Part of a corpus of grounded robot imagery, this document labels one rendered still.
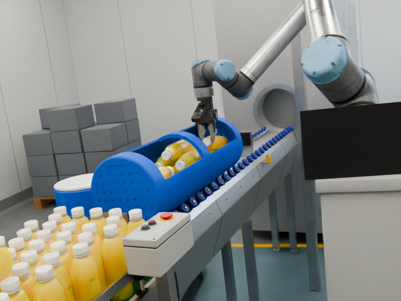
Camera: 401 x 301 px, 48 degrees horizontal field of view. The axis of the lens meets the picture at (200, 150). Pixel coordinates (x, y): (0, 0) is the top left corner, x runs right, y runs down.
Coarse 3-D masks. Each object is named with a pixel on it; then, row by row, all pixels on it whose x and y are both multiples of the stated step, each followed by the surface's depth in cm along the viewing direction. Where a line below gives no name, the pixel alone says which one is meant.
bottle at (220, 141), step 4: (208, 136) 211; (216, 136) 213; (220, 136) 219; (216, 140) 210; (220, 140) 214; (224, 140) 220; (212, 144) 209; (216, 144) 210; (220, 144) 214; (224, 144) 219; (208, 148) 211; (212, 148) 211; (216, 148) 213
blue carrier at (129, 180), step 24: (216, 120) 224; (168, 144) 210; (192, 144) 186; (240, 144) 224; (96, 168) 159; (120, 168) 154; (144, 168) 150; (192, 168) 174; (216, 168) 197; (96, 192) 161; (120, 192) 156; (144, 192) 152; (168, 192) 156; (192, 192) 179; (144, 216) 154
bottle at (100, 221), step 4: (100, 216) 139; (92, 220) 138; (96, 220) 138; (100, 220) 138; (104, 220) 139; (96, 224) 138; (100, 224) 138; (104, 224) 139; (96, 228) 137; (100, 228) 138; (100, 232) 137
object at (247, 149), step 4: (240, 132) 269; (244, 132) 269; (248, 132) 267; (244, 136) 267; (248, 136) 266; (244, 140) 268; (248, 140) 267; (244, 144) 268; (248, 144) 267; (252, 144) 270; (244, 148) 271; (248, 148) 270; (252, 148) 270; (244, 152) 271; (248, 152) 270; (240, 156) 273; (244, 156) 272
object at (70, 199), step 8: (56, 192) 203; (64, 192) 199; (72, 192) 198; (80, 192) 198; (88, 192) 199; (56, 200) 205; (64, 200) 200; (72, 200) 199; (80, 200) 199; (88, 200) 199; (88, 208) 200; (88, 216) 200
